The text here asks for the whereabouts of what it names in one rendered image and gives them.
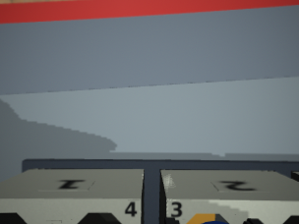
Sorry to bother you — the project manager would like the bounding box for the sample tube with blue cap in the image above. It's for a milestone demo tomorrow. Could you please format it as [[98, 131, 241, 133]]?
[[187, 213, 228, 224]]

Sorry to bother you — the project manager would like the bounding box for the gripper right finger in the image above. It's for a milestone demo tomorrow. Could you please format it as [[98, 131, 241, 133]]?
[[243, 218, 264, 224]]

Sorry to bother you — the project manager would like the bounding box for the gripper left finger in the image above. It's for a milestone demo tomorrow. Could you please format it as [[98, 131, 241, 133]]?
[[164, 217, 180, 224]]

